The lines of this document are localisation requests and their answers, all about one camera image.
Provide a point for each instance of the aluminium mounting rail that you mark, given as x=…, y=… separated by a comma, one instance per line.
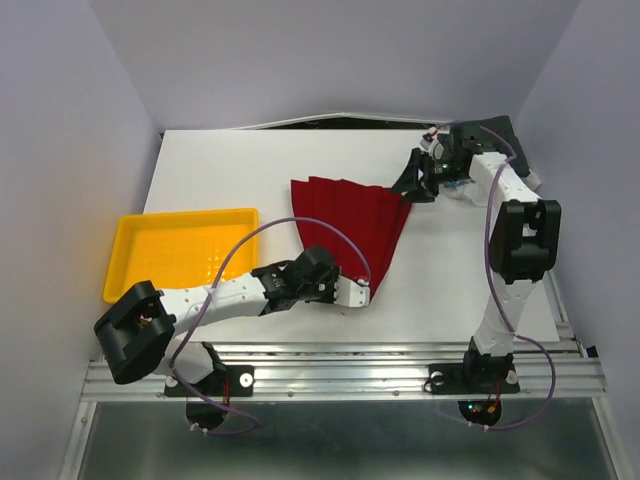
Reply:
x=383, y=371

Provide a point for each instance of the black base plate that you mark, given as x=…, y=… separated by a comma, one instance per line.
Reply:
x=208, y=408
x=480, y=392

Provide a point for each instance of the dark grey dotted skirt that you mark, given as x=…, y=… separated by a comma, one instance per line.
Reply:
x=499, y=132

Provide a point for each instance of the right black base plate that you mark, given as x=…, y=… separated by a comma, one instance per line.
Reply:
x=480, y=392

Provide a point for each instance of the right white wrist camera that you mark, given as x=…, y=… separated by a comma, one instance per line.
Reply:
x=434, y=140

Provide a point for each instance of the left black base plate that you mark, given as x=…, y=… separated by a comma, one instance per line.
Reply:
x=208, y=408

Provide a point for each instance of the white paper sheet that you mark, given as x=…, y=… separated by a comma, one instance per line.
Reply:
x=475, y=195

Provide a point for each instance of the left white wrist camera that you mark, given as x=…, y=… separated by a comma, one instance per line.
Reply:
x=351, y=293

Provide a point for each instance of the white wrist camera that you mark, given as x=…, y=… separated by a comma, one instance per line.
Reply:
x=434, y=140
x=351, y=293

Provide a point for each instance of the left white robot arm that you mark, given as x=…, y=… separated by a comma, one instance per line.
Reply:
x=149, y=330

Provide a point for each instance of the blue floral skirt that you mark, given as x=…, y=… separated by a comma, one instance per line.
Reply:
x=457, y=185

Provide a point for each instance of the yellow plastic tray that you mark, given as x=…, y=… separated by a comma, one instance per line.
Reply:
x=174, y=250

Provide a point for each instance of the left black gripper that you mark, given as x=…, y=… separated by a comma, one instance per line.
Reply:
x=332, y=278

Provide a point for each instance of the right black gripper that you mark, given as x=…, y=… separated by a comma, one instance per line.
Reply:
x=409, y=182

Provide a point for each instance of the red skirt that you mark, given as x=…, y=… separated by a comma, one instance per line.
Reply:
x=371, y=217

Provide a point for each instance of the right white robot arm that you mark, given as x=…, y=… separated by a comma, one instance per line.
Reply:
x=520, y=244

